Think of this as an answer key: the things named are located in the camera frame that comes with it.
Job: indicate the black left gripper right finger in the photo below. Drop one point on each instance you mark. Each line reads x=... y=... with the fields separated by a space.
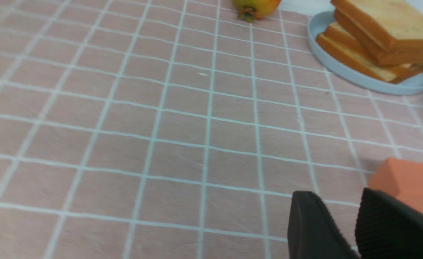
x=386 y=228

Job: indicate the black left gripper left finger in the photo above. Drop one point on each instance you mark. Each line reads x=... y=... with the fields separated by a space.
x=312 y=232

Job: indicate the toast slice bottom remaining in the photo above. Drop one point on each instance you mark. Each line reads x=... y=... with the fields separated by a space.
x=364 y=65

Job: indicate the orange foam block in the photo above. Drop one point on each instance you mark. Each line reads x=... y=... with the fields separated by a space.
x=401 y=179

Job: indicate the toast slice moved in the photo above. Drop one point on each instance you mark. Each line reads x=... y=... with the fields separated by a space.
x=380 y=56
x=394 y=25

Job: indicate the pink checked tablecloth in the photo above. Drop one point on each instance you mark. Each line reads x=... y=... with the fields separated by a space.
x=167 y=129

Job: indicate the red yellow pomegranate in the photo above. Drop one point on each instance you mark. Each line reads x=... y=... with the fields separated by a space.
x=252 y=10

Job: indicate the light blue bread plate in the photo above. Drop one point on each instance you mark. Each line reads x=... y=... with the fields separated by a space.
x=318 y=24

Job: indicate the toast slice remaining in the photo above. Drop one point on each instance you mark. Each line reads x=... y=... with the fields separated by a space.
x=364 y=65
x=338 y=34

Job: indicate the toast slice upper remaining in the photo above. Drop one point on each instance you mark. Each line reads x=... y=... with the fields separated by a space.
x=338 y=34

